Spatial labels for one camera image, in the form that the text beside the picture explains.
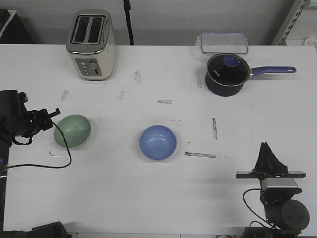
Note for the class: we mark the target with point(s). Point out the blue saucepan with handle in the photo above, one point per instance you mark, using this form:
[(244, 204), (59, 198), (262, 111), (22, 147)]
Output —
[(227, 91)]

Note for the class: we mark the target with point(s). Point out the light green bowl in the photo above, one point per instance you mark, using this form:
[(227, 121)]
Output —
[(72, 131)]

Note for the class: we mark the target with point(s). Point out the blue bowl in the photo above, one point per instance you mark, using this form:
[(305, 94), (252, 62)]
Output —
[(157, 142)]

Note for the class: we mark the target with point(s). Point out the cream two-slot toaster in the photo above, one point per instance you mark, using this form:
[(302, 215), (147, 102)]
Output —
[(91, 44)]

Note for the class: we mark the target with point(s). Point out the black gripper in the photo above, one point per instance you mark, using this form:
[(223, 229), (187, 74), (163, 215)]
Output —
[(34, 121), (267, 159)]

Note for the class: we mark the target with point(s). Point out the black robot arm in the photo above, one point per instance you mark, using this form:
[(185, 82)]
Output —
[(12, 106), (284, 216)]

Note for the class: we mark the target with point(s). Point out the grey metal shelf upright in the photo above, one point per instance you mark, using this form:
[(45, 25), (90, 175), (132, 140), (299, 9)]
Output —
[(299, 24)]

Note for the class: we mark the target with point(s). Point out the clear plastic food container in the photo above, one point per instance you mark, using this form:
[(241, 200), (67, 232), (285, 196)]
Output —
[(222, 42)]

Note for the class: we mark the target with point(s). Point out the glass pot lid blue knob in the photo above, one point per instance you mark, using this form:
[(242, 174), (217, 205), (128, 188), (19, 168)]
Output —
[(228, 69)]

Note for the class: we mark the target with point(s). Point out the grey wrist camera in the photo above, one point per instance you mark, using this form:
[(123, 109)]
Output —
[(279, 183)]

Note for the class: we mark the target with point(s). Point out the black tripod pole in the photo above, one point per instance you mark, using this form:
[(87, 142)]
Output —
[(127, 8)]

